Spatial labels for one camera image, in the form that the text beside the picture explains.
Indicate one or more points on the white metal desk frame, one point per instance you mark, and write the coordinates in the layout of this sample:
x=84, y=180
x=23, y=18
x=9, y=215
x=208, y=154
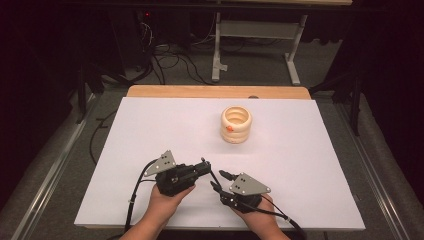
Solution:
x=256, y=29

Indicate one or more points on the wooden table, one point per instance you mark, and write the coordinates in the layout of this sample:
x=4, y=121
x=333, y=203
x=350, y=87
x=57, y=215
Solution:
x=213, y=91

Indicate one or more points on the white board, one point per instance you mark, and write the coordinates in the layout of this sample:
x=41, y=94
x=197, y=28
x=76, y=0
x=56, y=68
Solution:
x=166, y=133

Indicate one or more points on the person's right hand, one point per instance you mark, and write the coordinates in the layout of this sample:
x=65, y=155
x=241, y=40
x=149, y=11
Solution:
x=263, y=216

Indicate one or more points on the black stand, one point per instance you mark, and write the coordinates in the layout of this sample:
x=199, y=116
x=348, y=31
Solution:
x=356, y=103
x=81, y=96

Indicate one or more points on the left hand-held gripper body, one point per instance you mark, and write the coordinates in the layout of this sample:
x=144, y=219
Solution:
x=173, y=180

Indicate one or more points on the person's left hand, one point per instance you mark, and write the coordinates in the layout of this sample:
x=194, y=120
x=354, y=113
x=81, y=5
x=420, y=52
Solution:
x=163, y=206

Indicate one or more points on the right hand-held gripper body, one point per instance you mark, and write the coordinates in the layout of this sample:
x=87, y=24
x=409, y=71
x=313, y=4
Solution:
x=248, y=186

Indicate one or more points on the aluminium rail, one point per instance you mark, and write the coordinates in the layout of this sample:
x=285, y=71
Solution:
x=373, y=173
x=50, y=180

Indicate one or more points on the cream ribbed pen holder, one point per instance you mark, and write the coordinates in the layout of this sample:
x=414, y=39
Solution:
x=236, y=133

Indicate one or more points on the black device with red light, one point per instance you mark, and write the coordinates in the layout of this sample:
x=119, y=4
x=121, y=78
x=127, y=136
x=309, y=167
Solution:
x=145, y=15

